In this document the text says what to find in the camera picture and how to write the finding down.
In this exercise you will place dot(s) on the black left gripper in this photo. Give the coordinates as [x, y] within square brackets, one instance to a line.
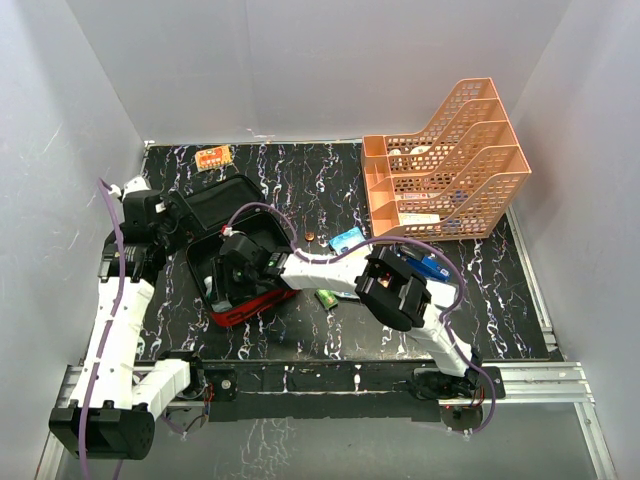
[185, 214]

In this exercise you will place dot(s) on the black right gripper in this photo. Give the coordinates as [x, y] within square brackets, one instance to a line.
[224, 290]

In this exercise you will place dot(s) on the red black medicine case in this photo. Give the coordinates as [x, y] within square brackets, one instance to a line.
[235, 207]

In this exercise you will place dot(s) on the green wind oil box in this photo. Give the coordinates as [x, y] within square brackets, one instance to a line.
[326, 298]

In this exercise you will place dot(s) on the white gauze pad bag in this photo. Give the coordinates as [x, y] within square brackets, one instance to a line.
[443, 294]

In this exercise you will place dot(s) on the white green pill bottle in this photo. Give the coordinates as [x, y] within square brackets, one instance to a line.
[211, 292]

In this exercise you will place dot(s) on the white blue gauze packet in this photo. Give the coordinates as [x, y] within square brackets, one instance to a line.
[346, 295]

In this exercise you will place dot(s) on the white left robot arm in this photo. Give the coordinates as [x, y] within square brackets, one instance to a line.
[110, 414]

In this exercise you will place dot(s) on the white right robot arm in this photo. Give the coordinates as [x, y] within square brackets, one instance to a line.
[396, 293]

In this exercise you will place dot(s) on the orange snack packet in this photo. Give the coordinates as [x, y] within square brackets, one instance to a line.
[213, 158]

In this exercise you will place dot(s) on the blue cotton swab bag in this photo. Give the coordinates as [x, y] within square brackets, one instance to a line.
[343, 242]

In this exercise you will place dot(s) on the blue stapler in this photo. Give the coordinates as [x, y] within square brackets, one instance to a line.
[423, 263]

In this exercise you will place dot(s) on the orange mesh file organizer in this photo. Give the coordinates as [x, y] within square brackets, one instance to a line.
[452, 180]

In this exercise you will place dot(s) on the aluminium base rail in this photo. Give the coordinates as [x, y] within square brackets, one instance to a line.
[253, 389]

